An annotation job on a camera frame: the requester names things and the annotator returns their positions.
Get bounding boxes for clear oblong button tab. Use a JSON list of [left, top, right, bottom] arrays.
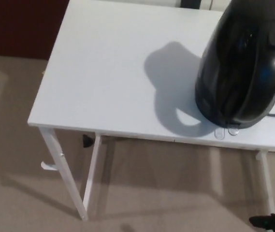
[[214, 127, 226, 140]]

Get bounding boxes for white hook on table leg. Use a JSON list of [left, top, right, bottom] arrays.
[[40, 161, 57, 173]]

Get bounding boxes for black electric kettle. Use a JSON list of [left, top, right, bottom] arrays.
[[194, 0, 275, 130]]

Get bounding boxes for black background object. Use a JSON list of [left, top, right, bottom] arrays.
[[180, 0, 202, 8]]

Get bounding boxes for dark red cabinet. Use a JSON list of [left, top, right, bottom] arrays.
[[0, 0, 71, 60]]

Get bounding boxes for white table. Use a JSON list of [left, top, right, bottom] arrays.
[[27, 0, 275, 222]]

